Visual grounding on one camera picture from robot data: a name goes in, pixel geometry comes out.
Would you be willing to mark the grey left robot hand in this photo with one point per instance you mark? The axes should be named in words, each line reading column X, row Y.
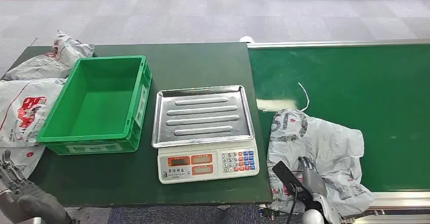
column 37, row 202

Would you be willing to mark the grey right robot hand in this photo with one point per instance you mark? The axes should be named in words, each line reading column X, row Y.
column 314, row 182

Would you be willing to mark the grey poly mailer package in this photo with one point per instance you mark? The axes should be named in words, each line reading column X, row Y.
column 332, row 142

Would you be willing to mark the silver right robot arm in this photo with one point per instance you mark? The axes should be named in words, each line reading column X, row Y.
column 312, row 217

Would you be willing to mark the flat white red-print mailer package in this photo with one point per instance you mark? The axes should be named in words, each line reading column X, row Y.
column 23, row 111

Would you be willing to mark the green plastic basket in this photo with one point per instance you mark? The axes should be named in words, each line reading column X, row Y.
column 100, row 105

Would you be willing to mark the steel weighing tray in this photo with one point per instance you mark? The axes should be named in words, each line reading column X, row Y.
column 201, row 118

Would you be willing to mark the white mailer with red dot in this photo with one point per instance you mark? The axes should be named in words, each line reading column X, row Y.
column 25, row 157

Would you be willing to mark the white round conveyor end cap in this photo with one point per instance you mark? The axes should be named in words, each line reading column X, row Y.
column 246, row 39

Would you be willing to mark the aluminium conveyor frame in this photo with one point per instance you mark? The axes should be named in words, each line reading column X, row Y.
column 336, row 43

